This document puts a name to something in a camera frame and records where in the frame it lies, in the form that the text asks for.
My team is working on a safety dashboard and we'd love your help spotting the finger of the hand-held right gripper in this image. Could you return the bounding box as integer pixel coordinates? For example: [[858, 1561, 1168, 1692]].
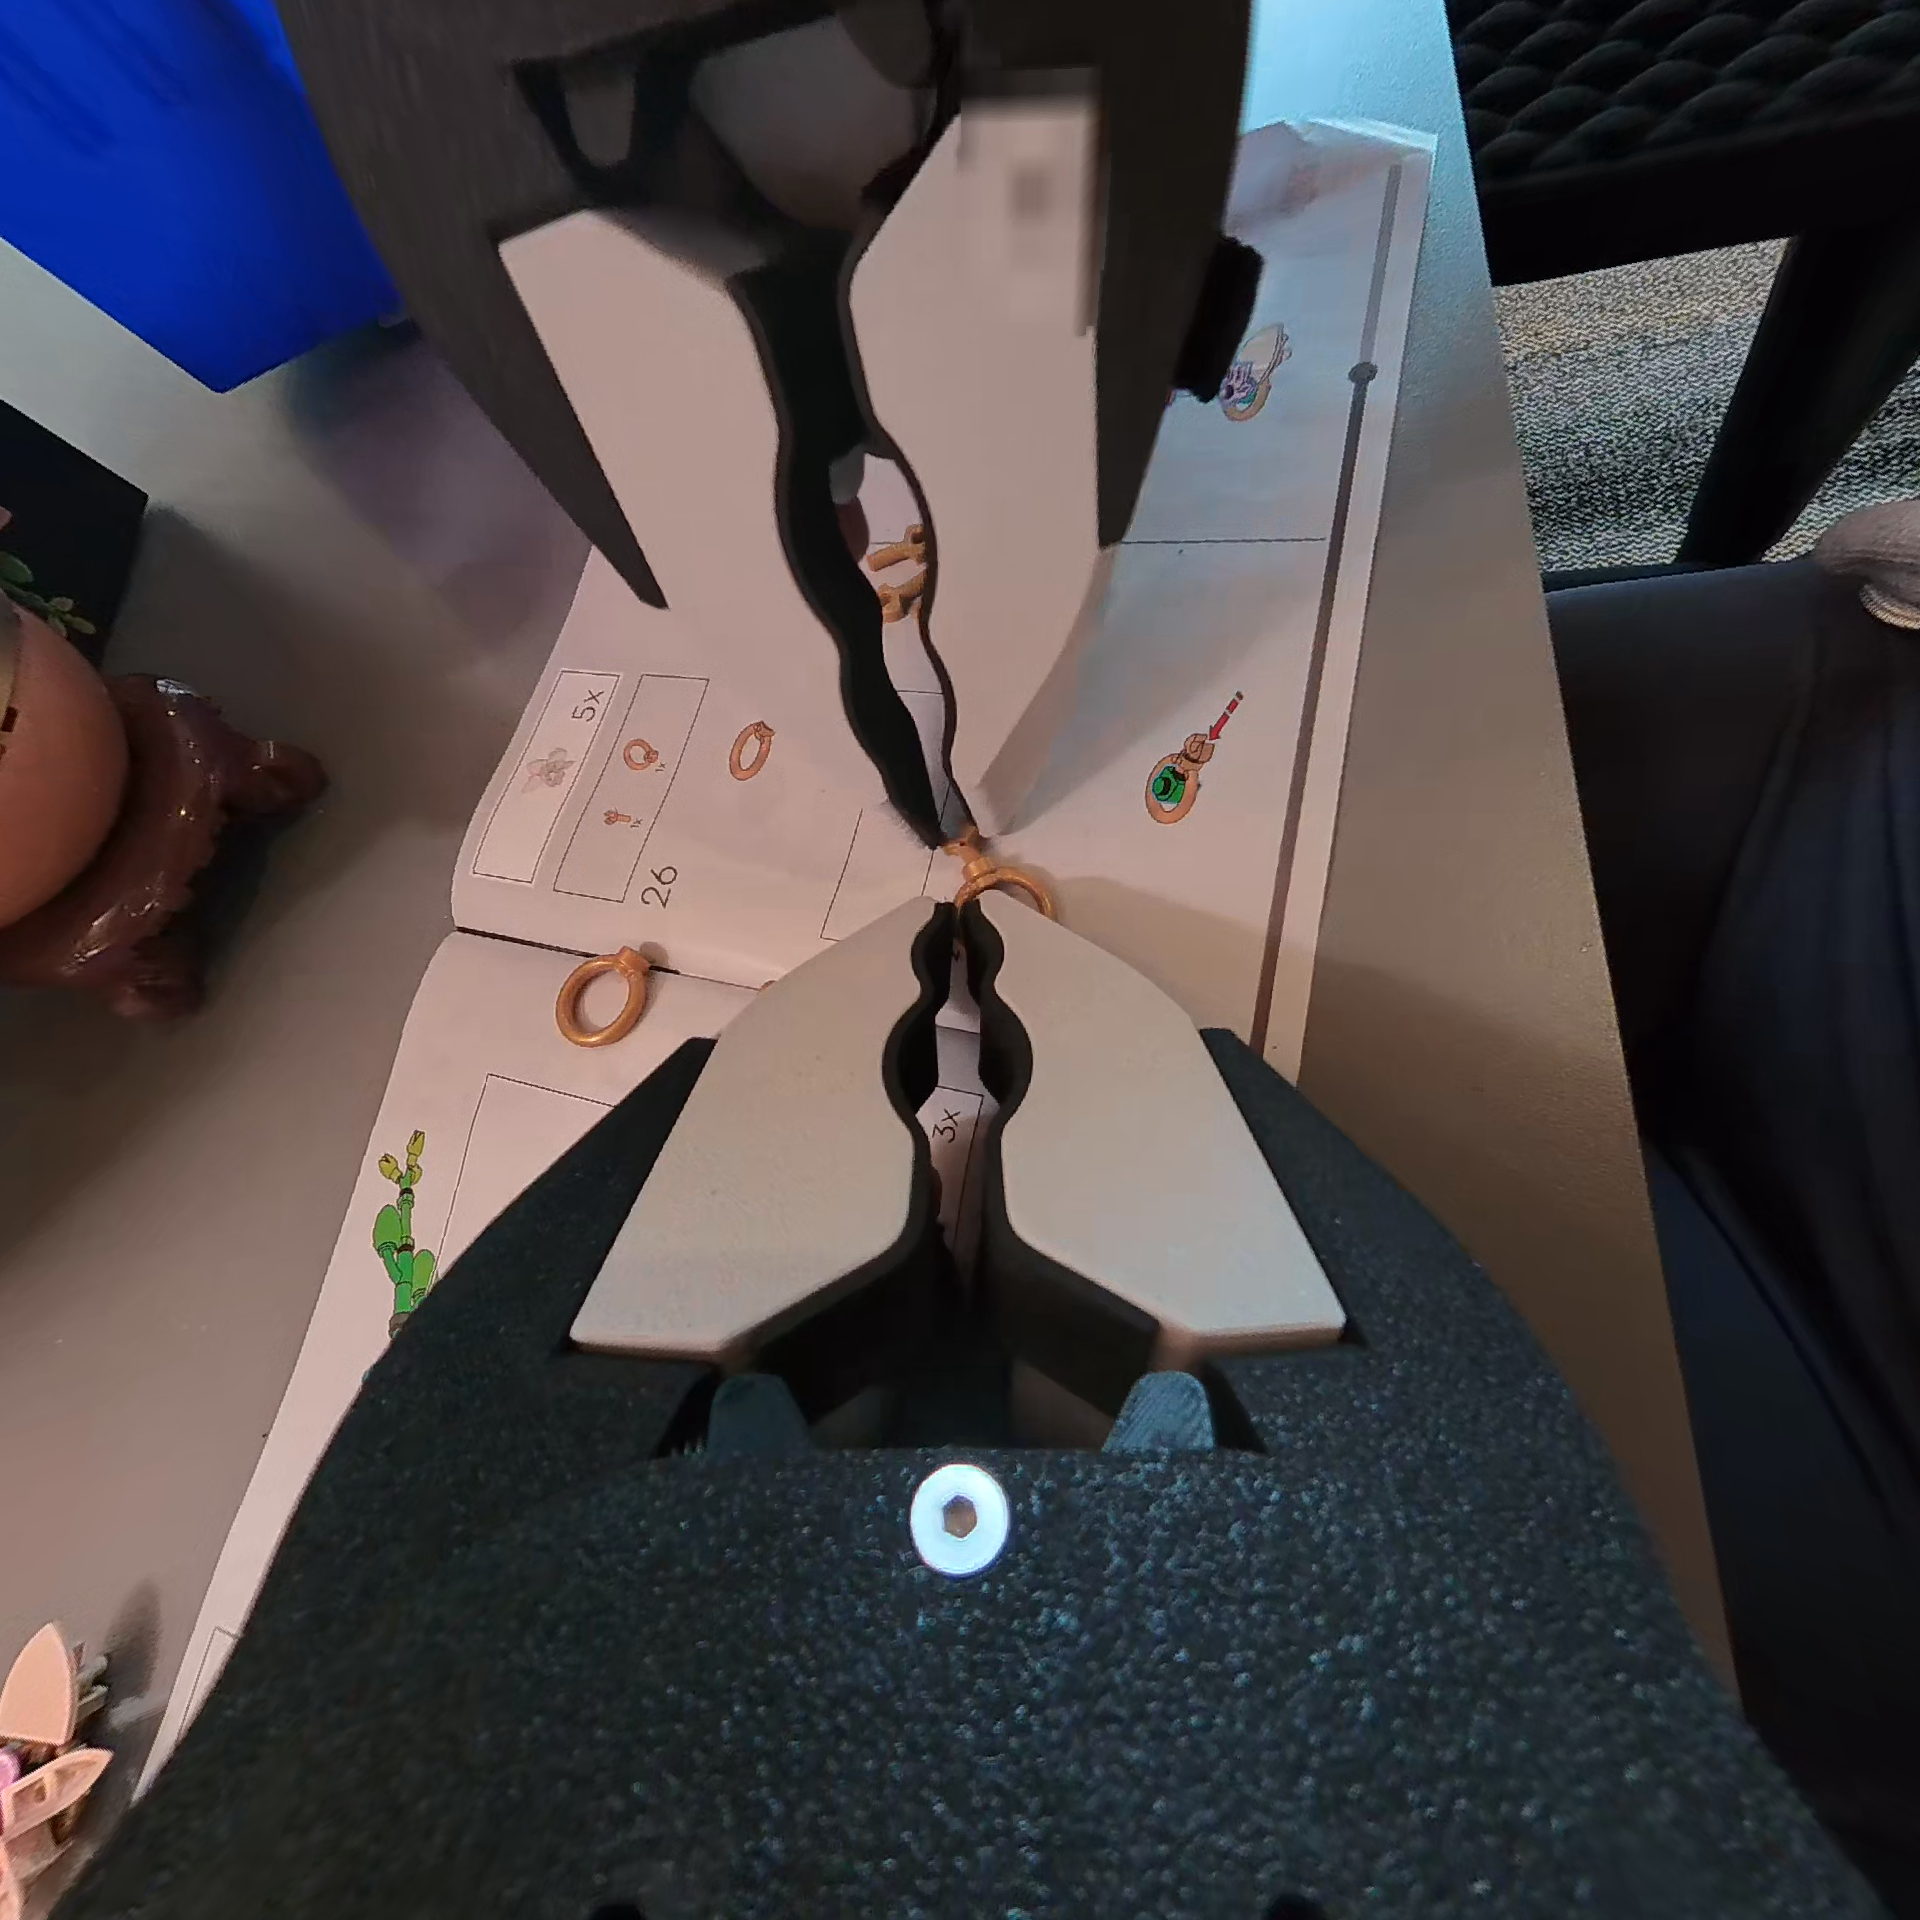
[[843, 108, 1113, 834], [501, 201, 970, 847]]

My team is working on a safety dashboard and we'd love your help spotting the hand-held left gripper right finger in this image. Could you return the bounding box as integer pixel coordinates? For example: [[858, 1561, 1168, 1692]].
[[957, 897, 1350, 1435]]

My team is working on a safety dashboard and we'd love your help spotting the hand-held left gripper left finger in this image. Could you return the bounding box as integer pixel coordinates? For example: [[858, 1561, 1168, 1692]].
[[566, 897, 967, 1435]]

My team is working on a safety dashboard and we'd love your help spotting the long blue plastic bin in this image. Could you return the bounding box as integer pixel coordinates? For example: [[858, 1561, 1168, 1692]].
[[0, 0, 407, 394]]

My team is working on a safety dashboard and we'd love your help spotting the white instruction booklet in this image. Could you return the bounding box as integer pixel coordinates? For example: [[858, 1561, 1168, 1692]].
[[134, 121, 1443, 1802]]

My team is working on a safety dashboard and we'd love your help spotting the black toy set box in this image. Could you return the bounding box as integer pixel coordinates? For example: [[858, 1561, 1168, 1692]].
[[0, 398, 153, 678]]

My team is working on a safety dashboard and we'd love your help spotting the brick orchid in pink pot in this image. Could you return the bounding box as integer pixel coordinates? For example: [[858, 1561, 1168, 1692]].
[[0, 508, 330, 1022]]

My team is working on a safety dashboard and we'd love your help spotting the black mesh office chair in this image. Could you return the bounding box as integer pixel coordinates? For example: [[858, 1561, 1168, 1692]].
[[1447, 0, 1920, 569]]

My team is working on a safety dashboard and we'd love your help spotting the pink toy flower red centre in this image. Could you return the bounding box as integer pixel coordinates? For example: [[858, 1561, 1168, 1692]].
[[0, 1619, 120, 1868]]

